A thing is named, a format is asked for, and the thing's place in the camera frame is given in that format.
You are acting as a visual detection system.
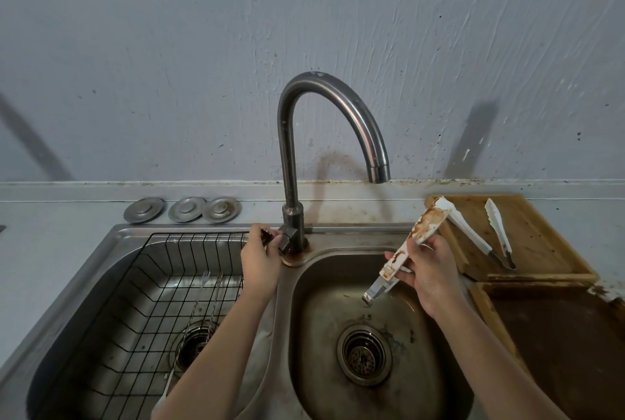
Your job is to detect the curved steel faucet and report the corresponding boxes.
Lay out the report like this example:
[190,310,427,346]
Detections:
[261,71,391,267]

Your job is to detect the person's left hand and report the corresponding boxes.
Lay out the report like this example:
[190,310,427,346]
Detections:
[241,224,284,298]

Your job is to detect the round steel sink stopper lid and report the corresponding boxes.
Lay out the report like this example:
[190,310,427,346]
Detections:
[201,196,242,224]
[123,196,167,224]
[168,196,208,224]

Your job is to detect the clean white kitchen tongs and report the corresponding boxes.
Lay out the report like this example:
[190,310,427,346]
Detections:
[434,196,517,271]

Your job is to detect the dark brown wooden board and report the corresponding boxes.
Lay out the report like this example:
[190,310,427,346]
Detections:
[469,282,625,420]

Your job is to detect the black wire sink rack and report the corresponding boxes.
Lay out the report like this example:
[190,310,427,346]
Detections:
[36,232,251,420]

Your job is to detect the person's right hand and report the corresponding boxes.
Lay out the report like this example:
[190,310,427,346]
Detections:
[384,234,465,319]

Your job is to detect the person's left forearm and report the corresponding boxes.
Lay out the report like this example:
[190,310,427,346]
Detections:
[151,285,280,420]

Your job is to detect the stainless steel double sink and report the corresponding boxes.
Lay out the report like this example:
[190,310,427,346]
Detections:
[0,222,478,420]

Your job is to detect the white handled utensil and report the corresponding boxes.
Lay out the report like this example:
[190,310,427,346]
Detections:
[150,368,177,418]

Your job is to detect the white kitchen tongs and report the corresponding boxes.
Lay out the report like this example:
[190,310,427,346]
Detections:
[434,196,517,271]
[362,205,453,308]

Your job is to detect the steel fork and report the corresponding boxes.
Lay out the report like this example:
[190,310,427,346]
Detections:
[182,271,224,337]

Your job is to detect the person's right forearm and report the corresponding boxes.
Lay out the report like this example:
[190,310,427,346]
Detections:
[430,290,571,420]

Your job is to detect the light wooden cutting board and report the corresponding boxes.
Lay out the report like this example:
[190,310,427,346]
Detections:
[424,193,600,284]

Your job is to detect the steel drain strainer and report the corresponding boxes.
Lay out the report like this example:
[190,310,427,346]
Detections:
[172,321,218,373]
[336,323,393,387]

